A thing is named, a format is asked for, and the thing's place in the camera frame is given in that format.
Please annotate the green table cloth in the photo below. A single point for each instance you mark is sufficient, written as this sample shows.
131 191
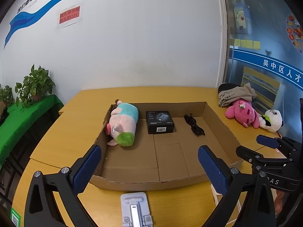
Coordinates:
20 120

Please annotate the black charger box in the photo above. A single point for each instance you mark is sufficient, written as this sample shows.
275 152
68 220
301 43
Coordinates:
159 122

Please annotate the potted green plant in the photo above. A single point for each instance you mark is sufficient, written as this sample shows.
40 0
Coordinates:
6 95
35 85

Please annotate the red white wall notice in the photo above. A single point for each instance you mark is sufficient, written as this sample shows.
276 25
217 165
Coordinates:
69 16

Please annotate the beige printed cloth bag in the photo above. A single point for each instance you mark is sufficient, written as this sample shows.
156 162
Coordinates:
229 93

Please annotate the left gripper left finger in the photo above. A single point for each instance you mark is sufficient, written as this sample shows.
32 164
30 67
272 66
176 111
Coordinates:
41 207

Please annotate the green qr sticker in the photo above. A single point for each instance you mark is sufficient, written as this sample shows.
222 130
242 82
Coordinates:
15 217

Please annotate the yellow sticky notes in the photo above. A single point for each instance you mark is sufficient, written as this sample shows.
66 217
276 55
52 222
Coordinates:
249 44

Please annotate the white panda plush toy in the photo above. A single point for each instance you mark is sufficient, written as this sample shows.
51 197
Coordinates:
271 120

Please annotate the white folding phone stand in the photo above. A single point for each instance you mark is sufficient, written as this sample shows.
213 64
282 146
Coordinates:
135 210

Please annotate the white clear phone case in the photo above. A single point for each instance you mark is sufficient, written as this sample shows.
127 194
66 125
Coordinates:
217 197

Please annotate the black sunglasses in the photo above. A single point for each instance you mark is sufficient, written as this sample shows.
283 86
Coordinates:
191 121

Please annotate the brown cardboard tray box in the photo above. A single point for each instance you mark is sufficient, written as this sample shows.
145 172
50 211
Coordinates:
165 161

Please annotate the pink blue green plush toy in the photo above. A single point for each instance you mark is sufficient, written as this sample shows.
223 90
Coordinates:
122 124

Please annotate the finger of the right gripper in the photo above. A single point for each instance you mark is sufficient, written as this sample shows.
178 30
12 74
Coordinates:
268 141

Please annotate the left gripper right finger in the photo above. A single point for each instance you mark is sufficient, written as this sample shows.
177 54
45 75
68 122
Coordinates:
258 206

